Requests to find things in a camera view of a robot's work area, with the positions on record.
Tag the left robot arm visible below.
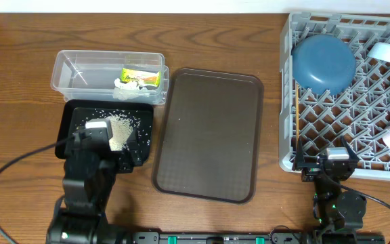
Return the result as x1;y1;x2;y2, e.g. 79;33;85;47
46;136;144;243

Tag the clear plastic bin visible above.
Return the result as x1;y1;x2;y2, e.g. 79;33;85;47
51;50;169;105

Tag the wooden chopstick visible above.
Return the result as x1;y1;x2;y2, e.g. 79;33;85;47
295;82;300;147

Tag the dark blue plate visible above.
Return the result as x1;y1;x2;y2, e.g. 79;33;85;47
292;35;356;95

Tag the black tray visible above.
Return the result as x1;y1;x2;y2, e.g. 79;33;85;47
58;100;154;162

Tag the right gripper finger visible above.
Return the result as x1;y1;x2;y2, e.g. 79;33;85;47
340;136;360;163
292;138;305;171

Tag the rice pile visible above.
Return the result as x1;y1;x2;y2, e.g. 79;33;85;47
76;110;145;152

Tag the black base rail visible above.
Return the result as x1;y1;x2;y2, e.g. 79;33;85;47
131;232;385;244

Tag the grey dishwasher rack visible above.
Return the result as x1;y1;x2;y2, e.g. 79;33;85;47
279;12;390;181

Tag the brown serving tray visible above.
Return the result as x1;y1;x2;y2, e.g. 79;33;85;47
152;68;263;204

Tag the yellow snack wrapper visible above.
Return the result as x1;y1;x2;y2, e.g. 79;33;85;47
120;68;160;87

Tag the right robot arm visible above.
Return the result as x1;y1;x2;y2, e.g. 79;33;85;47
292;138;367;243

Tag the white tissue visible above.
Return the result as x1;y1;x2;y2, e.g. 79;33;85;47
112;78;150;100

